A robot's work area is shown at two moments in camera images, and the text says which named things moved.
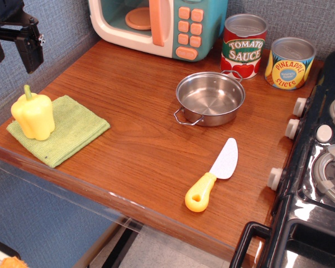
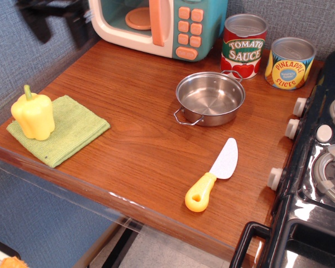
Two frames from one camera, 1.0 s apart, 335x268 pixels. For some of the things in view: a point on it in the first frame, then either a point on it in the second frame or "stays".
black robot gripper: x=11 y=12 -> x=34 y=13
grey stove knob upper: x=298 y=106 stays
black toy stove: x=307 y=228 stays
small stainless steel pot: x=213 y=98 stays
